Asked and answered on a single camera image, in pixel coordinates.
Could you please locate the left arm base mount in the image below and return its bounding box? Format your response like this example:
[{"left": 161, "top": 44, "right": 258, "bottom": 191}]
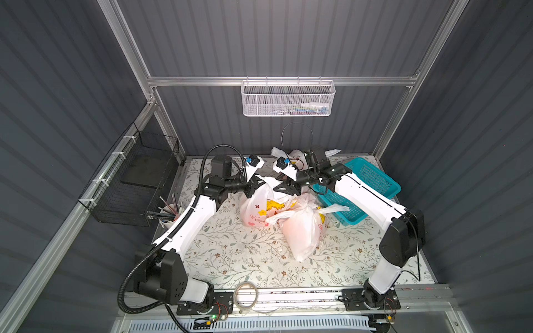
[{"left": 176, "top": 291, "right": 235, "bottom": 316}]

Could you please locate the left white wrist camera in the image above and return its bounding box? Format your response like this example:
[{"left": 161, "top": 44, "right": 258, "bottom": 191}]
[{"left": 244, "top": 154, "right": 265, "bottom": 183}]

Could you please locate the white wire wall basket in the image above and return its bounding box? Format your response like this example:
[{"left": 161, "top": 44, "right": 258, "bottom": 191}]
[{"left": 240, "top": 79, "right": 336, "bottom": 117}]

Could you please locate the white plastic bag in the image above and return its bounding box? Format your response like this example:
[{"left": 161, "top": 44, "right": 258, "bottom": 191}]
[{"left": 240, "top": 176, "right": 298, "bottom": 228}]

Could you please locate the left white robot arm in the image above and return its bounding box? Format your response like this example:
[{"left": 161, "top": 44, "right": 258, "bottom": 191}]
[{"left": 129, "top": 155, "right": 265, "bottom": 309}]

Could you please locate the teal plastic basket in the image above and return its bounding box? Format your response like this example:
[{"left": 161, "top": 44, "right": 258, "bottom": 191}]
[{"left": 313, "top": 158, "right": 401, "bottom": 226}]

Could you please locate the white pen cup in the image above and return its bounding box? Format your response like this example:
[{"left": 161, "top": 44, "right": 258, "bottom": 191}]
[{"left": 144, "top": 193, "right": 184, "bottom": 229}]

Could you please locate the clear plastic bag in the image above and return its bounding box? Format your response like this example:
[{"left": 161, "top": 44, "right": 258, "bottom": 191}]
[{"left": 265, "top": 193, "right": 350, "bottom": 262}]

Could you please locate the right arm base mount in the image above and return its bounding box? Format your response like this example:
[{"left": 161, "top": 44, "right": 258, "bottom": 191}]
[{"left": 337, "top": 288, "right": 401, "bottom": 313}]

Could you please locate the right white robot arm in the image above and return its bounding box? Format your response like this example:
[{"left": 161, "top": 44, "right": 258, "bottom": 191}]
[{"left": 273, "top": 146, "right": 426, "bottom": 308}]

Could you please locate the black wire wall basket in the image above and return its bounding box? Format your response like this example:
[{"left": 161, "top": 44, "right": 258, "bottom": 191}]
[{"left": 79, "top": 126, "right": 181, "bottom": 227}]

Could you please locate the cartoon printed plastic bag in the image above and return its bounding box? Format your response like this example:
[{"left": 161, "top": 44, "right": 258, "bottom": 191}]
[{"left": 271, "top": 145, "right": 340, "bottom": 173}]

